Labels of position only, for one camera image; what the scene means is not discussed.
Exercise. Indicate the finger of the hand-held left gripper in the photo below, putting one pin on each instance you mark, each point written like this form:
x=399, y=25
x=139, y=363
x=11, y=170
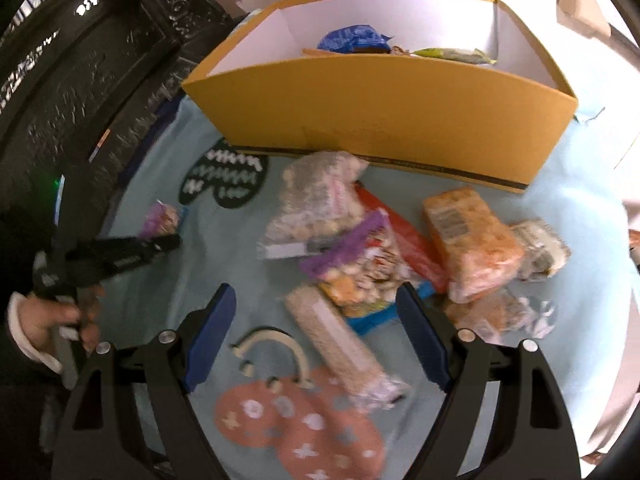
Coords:
x=145, y=250

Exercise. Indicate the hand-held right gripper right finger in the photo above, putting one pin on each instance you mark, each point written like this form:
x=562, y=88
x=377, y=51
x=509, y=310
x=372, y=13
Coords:
x=425, y=335

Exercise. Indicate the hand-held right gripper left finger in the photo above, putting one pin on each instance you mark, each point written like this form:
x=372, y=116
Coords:
x=212, y=335

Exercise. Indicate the small purple snack packet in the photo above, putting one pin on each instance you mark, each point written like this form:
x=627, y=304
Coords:
x=162, y=217

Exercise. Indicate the yellow cardboard box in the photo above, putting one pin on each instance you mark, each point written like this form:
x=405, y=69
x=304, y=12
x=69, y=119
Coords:
x=390, y=110

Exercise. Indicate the yellow-green snack packet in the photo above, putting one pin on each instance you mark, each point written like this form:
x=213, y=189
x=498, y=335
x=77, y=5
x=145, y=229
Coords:
x=452, y=54

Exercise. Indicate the dark blue snack packet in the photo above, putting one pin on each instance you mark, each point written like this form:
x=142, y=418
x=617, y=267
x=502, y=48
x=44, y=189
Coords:
x=352, y=39

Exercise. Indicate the person's left forearm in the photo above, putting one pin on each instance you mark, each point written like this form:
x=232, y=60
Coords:
x=25, y=360

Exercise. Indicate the person's left hand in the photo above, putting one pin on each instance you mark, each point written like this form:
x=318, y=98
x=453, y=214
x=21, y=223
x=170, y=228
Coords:
x=45, y=317

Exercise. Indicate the blue-edged snack packet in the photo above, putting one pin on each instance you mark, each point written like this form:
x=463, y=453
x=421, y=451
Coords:
x=375, y=317

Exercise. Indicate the long tan cracker packet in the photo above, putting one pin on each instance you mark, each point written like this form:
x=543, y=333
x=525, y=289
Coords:
x=340, y=345

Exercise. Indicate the purple-topped mixed snack packet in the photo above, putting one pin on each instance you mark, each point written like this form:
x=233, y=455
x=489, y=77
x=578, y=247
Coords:
x=360, y=265

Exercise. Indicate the red snack packet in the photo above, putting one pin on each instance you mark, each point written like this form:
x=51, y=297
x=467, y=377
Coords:
x=410, y=240

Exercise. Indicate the orange snack packet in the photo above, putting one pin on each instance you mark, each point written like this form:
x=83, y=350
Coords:
x=470, y=240

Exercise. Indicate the clear bag of white puffs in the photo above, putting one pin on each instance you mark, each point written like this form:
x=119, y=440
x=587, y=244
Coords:
x=315, y=200

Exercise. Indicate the dark carved wooden furniture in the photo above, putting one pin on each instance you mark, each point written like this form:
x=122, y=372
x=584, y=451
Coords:
x=75, y=60

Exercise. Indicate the light blue printed blanket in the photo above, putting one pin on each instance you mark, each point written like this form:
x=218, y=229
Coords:
x=575, y=200

